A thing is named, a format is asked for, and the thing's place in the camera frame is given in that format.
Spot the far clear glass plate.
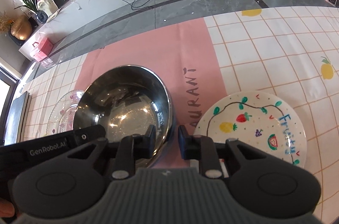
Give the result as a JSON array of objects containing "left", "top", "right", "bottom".
[{"left": 45, "top": 90, "right": 84, "bottom": 136}]

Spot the orange steel-lined bowl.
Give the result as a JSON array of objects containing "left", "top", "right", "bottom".
[{"left": 73, "top": 65, "right": 175, "bottom": 167}]

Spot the plant in blue vase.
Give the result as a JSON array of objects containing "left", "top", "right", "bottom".
[{"left": 16, "top": 0, "right": 48, "bottom": 24}]

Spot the golden vase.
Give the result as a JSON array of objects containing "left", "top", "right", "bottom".
[{"left": 10, "top": 15, "right": 33, "bottom": 41}]

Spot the operator hand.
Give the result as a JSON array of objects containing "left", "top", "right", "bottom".
[{"left": 0, "top": 198, "right": 15, "bottom": 218}]

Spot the white fruity ceramic plate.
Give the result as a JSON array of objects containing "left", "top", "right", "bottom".
[{"left": 194, "top": 91, "right": 307, "bottom": 167}]

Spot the pink storage box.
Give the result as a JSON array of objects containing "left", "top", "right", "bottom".
[{"left": 32, "top": 37, "right": 53, "bottom": 62}]

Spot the black notebook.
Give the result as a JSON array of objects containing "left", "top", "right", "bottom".
[{"left": 4, "top": 91, "right": 31, "bottom": 145}]

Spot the checkered lemon tablecloth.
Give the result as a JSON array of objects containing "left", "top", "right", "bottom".
[{"left": 20, "top": 7, "right": 338, "bottom": 223}]

